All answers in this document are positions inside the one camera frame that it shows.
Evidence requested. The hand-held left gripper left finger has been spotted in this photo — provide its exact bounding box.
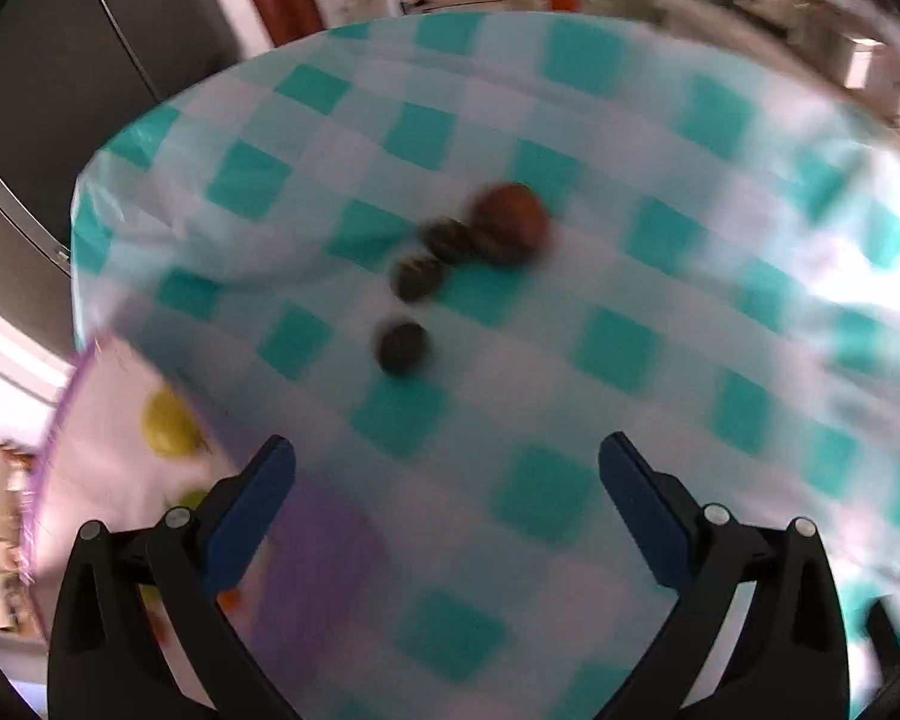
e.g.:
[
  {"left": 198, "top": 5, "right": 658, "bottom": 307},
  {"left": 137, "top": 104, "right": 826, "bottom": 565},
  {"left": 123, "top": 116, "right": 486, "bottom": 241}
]
[{"left": 47, "top": 435, "right": 301, "bottom": 720}]

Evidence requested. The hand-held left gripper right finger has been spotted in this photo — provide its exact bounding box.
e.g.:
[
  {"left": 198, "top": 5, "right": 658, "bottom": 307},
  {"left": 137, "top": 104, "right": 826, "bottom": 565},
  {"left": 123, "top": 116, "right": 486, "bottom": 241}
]
[{"left": 592, "top": 431, "right": 850, "bottom": 720}]

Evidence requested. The purple cardboard box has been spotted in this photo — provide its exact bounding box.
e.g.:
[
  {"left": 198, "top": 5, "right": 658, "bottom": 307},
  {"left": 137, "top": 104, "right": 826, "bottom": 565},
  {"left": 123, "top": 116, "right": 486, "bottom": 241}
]
[{"left": 28, "top": 336, "right": 387, "bottom": 720}]

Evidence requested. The yellow pear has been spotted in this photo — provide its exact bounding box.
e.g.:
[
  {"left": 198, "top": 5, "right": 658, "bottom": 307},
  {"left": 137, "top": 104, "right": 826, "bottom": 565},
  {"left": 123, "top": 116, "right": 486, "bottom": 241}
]
[{"left": 141, "top": 388, "right": 202, "bottom": 457}]

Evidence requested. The teal checked tablecloth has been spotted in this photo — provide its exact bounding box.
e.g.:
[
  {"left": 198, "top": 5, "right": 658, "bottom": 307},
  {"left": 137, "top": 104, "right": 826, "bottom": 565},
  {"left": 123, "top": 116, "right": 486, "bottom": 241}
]
[{"left": 69, "top": 11, "right": 900, "bottom": 720}]

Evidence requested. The dark dried fruit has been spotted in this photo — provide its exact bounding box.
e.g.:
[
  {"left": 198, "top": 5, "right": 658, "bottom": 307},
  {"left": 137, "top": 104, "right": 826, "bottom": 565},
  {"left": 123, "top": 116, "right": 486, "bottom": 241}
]
[
  {"left": 390, "top": 255, "right": 445, "bottom": 302},
  {"left": 423, "top": 216, "right": 478, "bottom": 266},
  {"left": 374, "top": 320, "right": 431, "bottom": 375}
]

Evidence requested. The dark brown round fruit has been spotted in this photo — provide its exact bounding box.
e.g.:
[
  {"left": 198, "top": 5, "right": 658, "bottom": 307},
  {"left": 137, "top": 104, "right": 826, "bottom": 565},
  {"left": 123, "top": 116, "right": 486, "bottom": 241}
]
[{"left": 468, "top": 181, "right": 553, "bottom": 269}]

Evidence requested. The dark grey cabinet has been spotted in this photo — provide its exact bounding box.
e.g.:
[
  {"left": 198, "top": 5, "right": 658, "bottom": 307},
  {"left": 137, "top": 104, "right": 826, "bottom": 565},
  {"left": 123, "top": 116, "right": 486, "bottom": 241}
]
[{"left": 0, "top": 0, "right": 242, "bottom": 282}]

